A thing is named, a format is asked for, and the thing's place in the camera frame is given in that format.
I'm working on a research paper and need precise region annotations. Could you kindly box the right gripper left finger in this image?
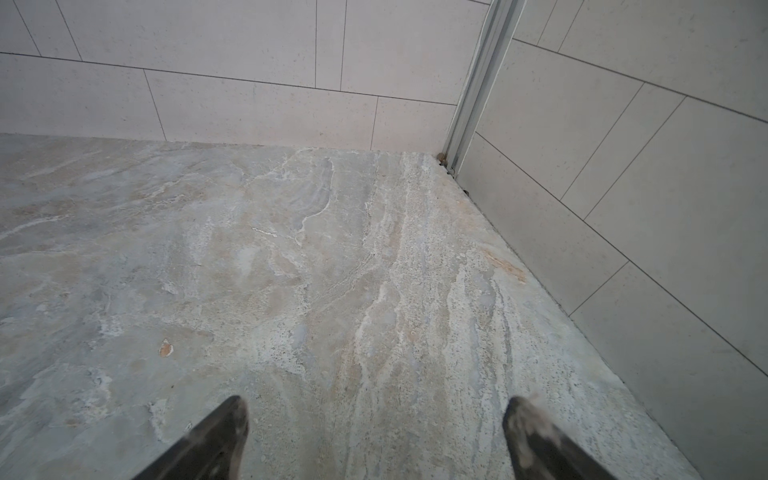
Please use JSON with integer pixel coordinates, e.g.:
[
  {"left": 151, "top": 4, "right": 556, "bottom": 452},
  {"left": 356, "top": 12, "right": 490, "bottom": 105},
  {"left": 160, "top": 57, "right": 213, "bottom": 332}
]
[{"left": 134, "top": 395, "right": 249, "bottom": 480}]

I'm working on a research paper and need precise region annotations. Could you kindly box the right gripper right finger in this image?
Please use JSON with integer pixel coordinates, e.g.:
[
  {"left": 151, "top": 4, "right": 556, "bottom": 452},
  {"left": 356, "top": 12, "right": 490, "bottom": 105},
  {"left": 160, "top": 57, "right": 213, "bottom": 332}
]
[{"left": 502, "top": 396, "right": 616, "bottom": 480}]

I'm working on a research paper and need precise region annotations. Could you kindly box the aluminium corner post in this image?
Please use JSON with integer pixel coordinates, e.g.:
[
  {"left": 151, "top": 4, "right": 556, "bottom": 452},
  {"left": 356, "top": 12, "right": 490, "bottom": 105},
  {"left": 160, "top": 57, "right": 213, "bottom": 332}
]
[{"left": 440, "top": 0, "right": 526, "bottom": 176}]

